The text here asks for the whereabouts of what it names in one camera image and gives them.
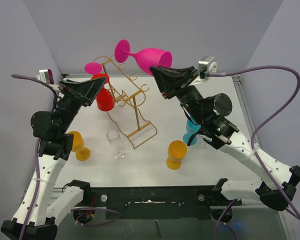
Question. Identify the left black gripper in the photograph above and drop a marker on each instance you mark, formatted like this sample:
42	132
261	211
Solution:
84	92

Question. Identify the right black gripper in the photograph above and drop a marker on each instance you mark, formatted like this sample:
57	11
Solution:
168	78

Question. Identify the red plastic wine glass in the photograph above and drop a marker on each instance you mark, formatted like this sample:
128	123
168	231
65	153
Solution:
104	99

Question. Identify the pink plastic wine glass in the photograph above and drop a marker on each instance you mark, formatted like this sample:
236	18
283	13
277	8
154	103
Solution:
93	68
145	58

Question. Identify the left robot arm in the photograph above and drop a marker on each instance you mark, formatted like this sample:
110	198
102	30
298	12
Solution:
35	218

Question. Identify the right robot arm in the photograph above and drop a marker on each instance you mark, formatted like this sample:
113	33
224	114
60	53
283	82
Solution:
276	183

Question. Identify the clear wine glass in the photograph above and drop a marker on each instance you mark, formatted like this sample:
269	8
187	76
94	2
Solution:
114	138
203	144

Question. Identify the teal plastic wine glass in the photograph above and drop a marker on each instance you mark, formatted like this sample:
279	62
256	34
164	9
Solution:
191	129

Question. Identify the orange plastic wine glass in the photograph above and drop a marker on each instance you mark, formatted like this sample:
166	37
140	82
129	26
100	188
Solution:
82	153
177	151

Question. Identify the gold wire wine glass rack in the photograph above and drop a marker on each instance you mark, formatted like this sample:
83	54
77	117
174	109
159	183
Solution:
122	99

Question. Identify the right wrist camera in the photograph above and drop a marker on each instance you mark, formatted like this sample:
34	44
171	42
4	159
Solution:
206	66

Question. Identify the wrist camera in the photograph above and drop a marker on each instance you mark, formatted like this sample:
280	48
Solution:
46	76
206	66

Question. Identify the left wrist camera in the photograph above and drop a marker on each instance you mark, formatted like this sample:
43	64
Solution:
46	76

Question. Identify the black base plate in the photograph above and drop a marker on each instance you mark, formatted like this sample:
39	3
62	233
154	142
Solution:
158	203

